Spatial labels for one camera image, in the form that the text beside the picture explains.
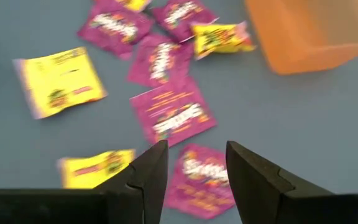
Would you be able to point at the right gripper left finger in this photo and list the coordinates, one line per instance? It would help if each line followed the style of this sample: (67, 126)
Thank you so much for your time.
(148, 186)

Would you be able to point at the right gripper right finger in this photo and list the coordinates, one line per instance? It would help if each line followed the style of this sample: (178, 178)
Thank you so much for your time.
(259, 193)

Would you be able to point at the purple Skittles candy pack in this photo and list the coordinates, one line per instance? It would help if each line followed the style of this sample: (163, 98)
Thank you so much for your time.
(158, 62)
(182, 15)
(197, 180)
(113, 28)
(172, 112)

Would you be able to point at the yellow Sour Patch pack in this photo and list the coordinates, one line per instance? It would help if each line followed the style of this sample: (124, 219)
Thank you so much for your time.
(89, 169)
(59, 82)
(134, 3)
(221, 39)

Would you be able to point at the orange plastic bin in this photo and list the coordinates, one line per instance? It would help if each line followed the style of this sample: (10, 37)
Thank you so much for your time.
(306, 37)

